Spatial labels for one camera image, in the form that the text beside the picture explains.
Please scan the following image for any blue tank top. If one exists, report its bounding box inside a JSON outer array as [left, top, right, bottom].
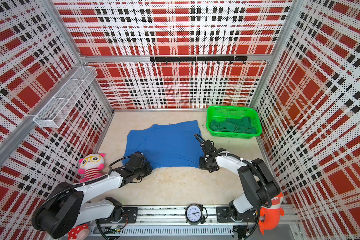
[[124, 120, 204, 169]]

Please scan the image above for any green tank top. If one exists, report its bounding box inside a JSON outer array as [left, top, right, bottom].
[[210, 117, 257, 135]]

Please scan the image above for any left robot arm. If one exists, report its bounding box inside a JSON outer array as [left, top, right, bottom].
[[32, 152, 153, 239]]

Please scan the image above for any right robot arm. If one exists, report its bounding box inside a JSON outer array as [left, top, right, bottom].
[[199, 138, 281, 222]]

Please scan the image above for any pink plush with yellow glasses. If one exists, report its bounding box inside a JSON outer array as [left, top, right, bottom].
[[78, 153, 105, 183]]

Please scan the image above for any green plastic basket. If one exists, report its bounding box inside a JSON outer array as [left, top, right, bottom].
[[206, 106, 262, 139]]

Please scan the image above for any small black analog clock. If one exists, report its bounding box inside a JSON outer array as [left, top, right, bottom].
[[185, 204, 208, 226]]

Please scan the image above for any red shark plush toy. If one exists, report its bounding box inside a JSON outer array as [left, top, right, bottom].
[[258, 193, 285, 235]]

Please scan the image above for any pink plush with strawberry dress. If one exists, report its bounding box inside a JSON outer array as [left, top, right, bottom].
[[68, 224, 90, 240]]

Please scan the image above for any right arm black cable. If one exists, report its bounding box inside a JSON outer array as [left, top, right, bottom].
[[193, 133, 272, 240]]

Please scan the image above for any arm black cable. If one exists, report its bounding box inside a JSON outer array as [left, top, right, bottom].
[[31, 155, 133, 240], [193, 133, 272, 240]]

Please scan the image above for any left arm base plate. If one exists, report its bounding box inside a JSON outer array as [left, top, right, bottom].
[[98, 207, 138, 225]]

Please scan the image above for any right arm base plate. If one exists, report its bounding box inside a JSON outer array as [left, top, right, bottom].
[[216, 206, 257, 223]]

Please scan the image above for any aluminium front rail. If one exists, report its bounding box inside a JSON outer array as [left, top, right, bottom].
[[85, 205, 304, 240]]

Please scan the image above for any white wire mesh shelf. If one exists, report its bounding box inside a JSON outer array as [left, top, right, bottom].
[[34, 66, 97, 128]]

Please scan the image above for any black hook rail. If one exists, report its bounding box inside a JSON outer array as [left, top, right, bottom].
[[150, 56, 248, 64]]

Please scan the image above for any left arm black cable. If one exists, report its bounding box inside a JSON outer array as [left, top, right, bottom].
[[31, 155, 133, 240]]

